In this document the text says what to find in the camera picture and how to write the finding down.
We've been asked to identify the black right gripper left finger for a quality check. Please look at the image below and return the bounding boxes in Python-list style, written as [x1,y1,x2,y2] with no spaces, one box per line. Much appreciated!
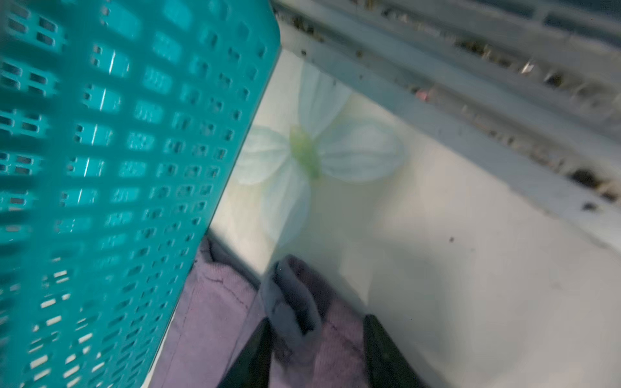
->
[218,318,273,388]

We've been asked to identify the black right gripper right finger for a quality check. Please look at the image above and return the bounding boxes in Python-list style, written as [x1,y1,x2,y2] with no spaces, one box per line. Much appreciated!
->
[363,315,427,388]

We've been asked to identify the purple trousers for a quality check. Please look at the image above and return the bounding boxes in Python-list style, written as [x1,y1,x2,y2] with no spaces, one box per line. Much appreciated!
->
[150,237,368,387]

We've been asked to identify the teal plastic basket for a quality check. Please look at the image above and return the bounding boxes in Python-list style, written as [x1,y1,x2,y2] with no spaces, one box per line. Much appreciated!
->
[1,0,280,387]

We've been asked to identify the aluminium right side rail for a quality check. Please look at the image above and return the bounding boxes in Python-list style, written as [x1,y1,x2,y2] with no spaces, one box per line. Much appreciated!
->
[273,1,620,251]

